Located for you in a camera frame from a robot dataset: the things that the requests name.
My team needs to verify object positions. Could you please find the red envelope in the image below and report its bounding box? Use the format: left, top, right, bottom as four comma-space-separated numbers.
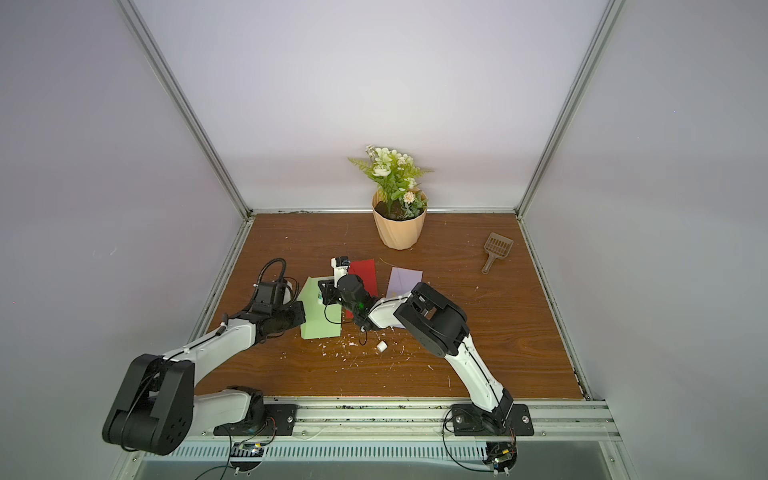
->
338, 259, 379, 321

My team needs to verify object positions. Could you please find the green envelope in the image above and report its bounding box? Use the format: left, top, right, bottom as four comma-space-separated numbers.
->
298, 277, 342, 340

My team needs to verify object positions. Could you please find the purple envelope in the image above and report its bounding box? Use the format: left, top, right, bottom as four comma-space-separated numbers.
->
384, 267, 423, 329

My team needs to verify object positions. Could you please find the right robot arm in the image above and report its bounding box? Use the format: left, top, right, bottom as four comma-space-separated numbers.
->
319, 274, 514, 435

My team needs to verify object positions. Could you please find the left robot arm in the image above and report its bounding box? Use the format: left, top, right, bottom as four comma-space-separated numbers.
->
102, 279, 305, 455

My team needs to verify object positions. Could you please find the beige flower pot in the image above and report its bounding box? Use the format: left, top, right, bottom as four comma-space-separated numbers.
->
372, 192, 427, 250

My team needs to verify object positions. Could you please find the artificial flower plant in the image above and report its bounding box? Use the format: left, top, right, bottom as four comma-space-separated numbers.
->
348, 145, 428, 221

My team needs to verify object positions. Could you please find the brown plastic scoop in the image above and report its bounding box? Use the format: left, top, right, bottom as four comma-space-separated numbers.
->
482, 232, 514, 275

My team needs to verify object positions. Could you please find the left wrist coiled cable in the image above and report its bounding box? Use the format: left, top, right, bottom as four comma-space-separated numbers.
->
254, 257, 289, 289

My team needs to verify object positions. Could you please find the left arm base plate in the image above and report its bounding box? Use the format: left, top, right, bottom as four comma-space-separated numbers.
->
213, 403, 298, 437

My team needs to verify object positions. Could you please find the right base cable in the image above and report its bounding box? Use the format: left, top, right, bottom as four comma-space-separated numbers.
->
440, 406, 518, 475

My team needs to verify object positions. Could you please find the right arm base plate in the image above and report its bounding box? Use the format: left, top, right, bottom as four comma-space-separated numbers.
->
447, 404, 535, 437

